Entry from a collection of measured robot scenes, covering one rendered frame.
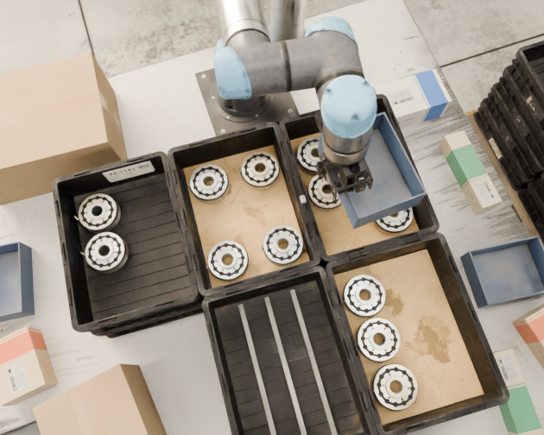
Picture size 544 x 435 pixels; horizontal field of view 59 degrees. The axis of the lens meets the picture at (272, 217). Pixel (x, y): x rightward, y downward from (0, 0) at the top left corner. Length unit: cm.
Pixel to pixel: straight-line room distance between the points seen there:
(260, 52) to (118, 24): 212
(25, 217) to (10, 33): 157
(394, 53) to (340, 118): 107
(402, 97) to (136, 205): 84
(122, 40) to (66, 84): 127
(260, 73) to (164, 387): 92
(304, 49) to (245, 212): 65
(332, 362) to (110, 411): 53
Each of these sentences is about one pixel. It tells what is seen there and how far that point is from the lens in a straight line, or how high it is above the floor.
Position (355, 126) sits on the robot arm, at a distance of 68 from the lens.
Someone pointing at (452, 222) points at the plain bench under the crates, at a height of 70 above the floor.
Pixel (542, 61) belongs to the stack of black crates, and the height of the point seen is 49.
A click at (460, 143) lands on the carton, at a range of 154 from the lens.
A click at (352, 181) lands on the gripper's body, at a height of 127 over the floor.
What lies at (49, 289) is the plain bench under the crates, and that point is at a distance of 152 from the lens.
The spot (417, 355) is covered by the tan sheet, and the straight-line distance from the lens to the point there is 126.
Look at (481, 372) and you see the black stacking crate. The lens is 127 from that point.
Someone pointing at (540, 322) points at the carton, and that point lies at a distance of 144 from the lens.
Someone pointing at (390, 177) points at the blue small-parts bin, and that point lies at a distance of 108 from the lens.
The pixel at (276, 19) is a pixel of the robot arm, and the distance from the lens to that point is 125.
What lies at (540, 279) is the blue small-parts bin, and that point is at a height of 70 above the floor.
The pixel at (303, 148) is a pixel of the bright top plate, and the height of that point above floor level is 86.
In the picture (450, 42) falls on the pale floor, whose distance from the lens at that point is 274.
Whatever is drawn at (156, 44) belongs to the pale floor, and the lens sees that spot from 269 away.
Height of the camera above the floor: 205
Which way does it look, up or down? 72 degrees down
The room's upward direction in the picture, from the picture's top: 4 degrees counter-clockwise
